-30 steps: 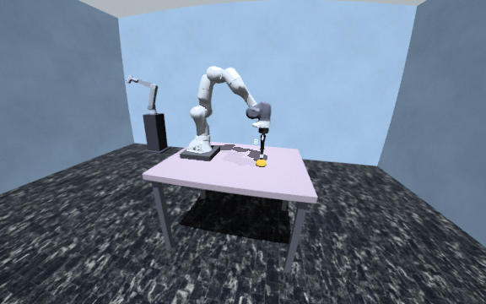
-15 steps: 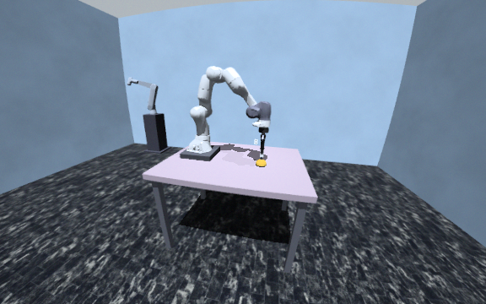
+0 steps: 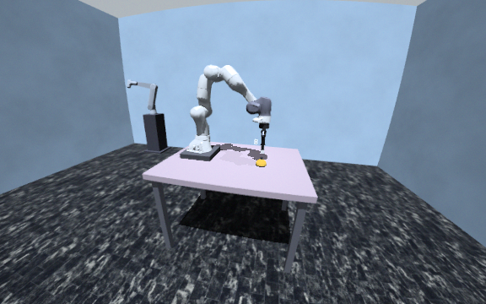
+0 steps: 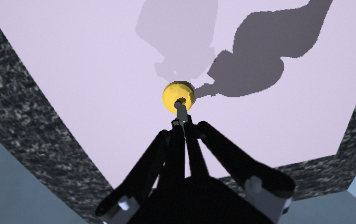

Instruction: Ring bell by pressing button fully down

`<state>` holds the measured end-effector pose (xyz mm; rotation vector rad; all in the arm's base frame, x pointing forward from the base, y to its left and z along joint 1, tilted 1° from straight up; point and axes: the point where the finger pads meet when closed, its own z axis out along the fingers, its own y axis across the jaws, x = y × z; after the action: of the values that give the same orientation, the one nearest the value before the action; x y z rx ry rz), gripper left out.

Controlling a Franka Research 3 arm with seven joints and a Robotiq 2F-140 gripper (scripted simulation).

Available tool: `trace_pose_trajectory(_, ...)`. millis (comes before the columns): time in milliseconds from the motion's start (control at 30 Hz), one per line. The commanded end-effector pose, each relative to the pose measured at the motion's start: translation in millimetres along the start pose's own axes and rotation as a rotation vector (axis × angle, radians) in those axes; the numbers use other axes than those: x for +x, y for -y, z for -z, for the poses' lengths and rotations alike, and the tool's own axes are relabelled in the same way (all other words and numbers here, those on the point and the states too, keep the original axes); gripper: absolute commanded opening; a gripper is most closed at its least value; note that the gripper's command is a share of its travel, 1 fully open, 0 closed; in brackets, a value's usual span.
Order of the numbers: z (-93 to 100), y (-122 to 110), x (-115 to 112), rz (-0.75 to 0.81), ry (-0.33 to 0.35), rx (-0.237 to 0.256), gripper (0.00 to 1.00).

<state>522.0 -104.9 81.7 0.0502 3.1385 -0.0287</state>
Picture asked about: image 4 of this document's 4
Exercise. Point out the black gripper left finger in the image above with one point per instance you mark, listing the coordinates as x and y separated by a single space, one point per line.
122 203

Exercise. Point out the yellow dome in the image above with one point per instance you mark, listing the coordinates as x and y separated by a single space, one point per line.
177 94

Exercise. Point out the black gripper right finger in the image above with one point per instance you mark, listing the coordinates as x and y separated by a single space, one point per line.
267 189

